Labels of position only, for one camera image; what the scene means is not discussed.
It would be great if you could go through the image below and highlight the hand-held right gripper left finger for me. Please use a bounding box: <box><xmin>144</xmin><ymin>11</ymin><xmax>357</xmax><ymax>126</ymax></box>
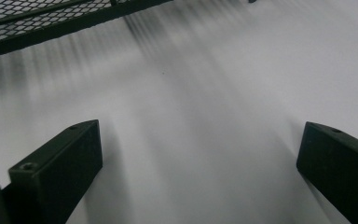
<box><xmin>2</xmin><ymin>119</ymin><xmax>103</xmax><ymax>224</ymax></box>

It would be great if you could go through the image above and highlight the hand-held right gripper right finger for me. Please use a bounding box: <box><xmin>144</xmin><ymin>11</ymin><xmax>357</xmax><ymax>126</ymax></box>
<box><xmin>296</xmin><ymin>121</ymin><xmax>358</xmax><ymax>224</ymax></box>

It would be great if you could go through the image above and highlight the black metal mesh rack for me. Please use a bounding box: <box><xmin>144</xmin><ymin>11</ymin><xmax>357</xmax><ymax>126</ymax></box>
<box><xmin>0</xmin><ymin>0</ymin><xmax>173</xmax><ymax>62</ymax></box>

